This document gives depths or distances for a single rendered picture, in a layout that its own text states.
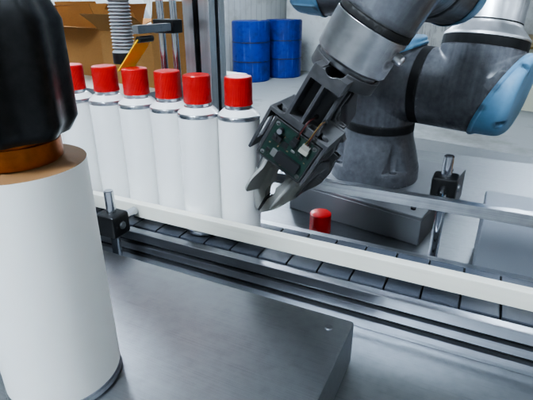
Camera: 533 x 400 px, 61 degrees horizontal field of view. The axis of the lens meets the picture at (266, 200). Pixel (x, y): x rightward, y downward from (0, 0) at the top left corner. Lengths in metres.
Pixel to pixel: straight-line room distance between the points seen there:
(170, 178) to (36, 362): 0.32
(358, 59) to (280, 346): 0.27
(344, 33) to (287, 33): 6.98
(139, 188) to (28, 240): 0.35
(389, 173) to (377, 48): 0.38
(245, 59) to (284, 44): 0.72
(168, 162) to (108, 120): 0.11
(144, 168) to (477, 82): 0.46
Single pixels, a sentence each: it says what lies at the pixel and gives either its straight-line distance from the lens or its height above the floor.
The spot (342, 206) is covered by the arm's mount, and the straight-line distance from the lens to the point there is 0.74.
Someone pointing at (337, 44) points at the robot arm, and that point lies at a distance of 0.44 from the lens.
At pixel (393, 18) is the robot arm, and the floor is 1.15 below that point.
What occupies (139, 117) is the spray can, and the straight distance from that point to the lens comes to 0.62.
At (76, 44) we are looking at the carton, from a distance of 2.79.
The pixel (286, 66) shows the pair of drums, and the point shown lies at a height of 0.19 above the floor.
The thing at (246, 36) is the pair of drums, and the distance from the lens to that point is 7.02.
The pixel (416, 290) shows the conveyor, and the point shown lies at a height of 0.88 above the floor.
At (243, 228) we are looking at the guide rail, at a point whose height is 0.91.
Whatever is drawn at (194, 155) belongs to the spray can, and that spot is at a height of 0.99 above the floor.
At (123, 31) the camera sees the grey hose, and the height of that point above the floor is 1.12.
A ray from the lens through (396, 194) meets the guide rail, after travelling 0.55.
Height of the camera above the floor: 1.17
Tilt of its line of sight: 24 degrees down
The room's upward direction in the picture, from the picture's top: straight up
